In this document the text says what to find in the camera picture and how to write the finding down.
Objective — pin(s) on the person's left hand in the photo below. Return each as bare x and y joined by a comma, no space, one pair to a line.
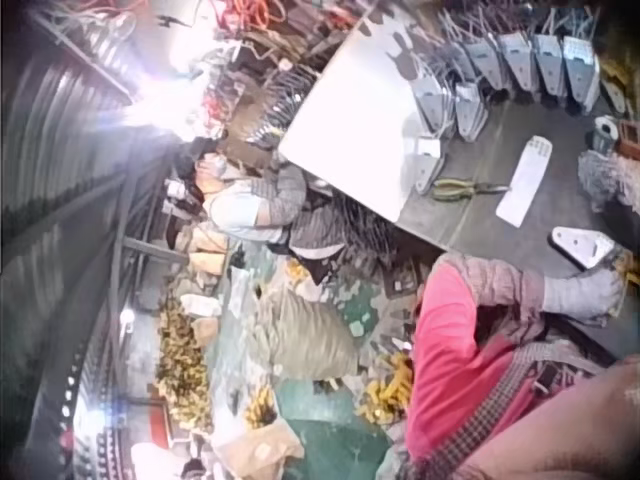
580,295

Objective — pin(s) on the heap of yellow parts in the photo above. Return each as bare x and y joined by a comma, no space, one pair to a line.
182,370
260,407
387,390

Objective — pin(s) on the brown box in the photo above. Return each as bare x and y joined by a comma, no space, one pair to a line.
630,137

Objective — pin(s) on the large white board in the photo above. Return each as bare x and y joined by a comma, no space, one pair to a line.
360,115

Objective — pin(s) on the grey woven sack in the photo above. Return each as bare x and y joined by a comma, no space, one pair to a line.
310,335

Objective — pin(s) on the silver triangular metal plate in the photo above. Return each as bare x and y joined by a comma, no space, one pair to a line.
580,247
429,167

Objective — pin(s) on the white tape roll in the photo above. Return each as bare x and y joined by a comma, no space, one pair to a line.
606,132

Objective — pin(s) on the person's left fingers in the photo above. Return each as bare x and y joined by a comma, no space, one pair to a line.
612,295

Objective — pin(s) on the white paper strip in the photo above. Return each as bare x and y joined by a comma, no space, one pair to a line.
525,180

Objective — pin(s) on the grey cloth bundle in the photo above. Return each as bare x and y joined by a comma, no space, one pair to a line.
602,175

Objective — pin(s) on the row of grey metal brackets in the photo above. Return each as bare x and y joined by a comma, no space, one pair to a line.
520,65

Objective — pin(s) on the beige plastic bag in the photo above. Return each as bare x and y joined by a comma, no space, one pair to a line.
255,447

